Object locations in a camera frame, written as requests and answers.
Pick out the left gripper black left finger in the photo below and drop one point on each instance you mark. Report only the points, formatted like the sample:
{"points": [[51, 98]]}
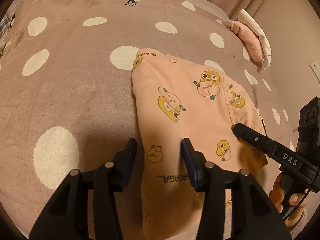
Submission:
{"points": [[65, 216]]}

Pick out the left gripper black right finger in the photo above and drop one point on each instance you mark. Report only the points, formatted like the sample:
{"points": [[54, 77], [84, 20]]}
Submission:
{"points": [[254, 216]]}

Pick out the peach cartoon print garment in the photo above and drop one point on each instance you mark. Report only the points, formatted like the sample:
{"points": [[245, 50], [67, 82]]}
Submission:
{"points": [[178, 99]]}

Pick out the person's right hand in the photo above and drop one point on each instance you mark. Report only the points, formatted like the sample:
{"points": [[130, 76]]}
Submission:
{"points": [[277, 196]]}

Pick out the white power strip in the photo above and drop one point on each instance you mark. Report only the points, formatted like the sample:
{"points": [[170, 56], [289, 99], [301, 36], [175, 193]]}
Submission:
{"points": [[316, 69]]}

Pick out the pink folded garment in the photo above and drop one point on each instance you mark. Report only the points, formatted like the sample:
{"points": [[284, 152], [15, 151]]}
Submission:
{"points": [[250, 40]]}

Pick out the white folded garment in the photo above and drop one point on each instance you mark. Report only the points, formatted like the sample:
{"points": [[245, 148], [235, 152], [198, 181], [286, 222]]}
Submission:
{"points": [[246, 19]]}

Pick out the mauve polka dot bedspread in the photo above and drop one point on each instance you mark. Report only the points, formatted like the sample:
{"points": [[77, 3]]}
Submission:
{"points": [[67, 98]]}

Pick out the plaid grey white cloth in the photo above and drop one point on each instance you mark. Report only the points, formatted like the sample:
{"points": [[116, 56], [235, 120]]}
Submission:
{"points": [[6, 24]]}

